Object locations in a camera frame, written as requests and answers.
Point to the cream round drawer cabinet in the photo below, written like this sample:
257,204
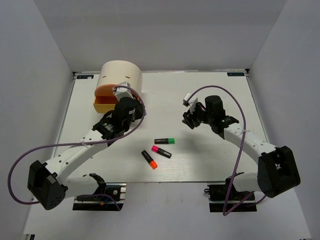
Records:
119,71

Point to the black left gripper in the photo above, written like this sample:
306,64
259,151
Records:
140,110

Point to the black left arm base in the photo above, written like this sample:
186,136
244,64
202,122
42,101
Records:
110,198

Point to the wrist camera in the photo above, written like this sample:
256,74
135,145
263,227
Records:
122,91
190,102

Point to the blue left corner sticker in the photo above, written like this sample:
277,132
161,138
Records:
83,77

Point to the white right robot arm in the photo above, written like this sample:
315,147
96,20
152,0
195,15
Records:
277,171

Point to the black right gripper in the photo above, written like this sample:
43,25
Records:
189,117

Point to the green cap black highlighter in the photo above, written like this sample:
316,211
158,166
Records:
164,141

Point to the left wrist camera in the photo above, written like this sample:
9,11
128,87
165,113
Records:
122,91

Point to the orange cap black highlighter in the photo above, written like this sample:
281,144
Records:
149,159

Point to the yellow drawer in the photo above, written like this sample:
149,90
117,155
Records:
103,104

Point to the blue right corner sticker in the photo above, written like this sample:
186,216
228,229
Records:
235,74

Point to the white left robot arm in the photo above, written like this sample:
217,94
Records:
50,182

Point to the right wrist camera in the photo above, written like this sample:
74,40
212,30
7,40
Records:
190,102

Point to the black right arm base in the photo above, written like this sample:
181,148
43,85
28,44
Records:
216,198

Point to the pink cap black highlighter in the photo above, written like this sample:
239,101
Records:
161,151

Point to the blue corner sticker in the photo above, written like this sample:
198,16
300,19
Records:
83,77
235,74

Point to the orange top drawer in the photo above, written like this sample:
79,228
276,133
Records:
105,90

